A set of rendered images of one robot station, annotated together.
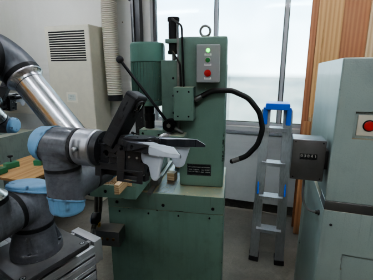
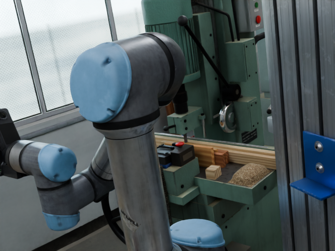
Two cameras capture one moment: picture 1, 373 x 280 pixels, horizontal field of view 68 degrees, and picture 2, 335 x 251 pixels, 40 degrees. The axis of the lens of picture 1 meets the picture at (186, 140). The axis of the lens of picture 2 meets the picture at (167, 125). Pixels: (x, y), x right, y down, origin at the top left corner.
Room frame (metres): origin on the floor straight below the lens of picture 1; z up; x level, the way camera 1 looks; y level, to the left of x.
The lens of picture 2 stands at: (0.59, 1.61, 1.54)
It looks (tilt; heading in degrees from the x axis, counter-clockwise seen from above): 17 degrees down; 304
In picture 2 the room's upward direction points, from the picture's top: 9 degrees counter-clockwise
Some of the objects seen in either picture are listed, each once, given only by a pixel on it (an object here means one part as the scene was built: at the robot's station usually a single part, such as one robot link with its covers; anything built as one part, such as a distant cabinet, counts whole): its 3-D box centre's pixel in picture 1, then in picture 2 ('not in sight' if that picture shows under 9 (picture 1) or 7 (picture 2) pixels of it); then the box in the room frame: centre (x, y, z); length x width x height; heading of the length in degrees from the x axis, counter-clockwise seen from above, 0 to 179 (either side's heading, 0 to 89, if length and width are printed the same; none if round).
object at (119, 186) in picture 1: (141, 165); (223, 155); (1.29, 0.22, 0.92); 0.60 x 0.02 x 0.04; 171
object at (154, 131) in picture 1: (154, 136); (187, 121); (1.46, 0.18, 1.03); 0.14 x 0.07 x 0.09; 81
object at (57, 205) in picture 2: not in sight; (65, 199); (1.32, 0.97, 1.12); 0.11 x 0.08 x 0.11; 83
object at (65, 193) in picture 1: (70, 185); not in sight; (0.58, 0.26, 1.12); 0.11 x 0.08 x 0.11; 162
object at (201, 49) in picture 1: (208, 63); (249, 9); (1.27, -0.10, 1.40); 0.10 x 0.06 x 0.16; 81
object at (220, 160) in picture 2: not in sight; (199, 156); (1.37, 0.27, 0.93); 0.22 x 0.02 x 0.05; 171
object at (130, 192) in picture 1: (127, 167); (188, 175); (1.40, 0.32, 0.87); 0.61 x 0.30 x 0.06; 171
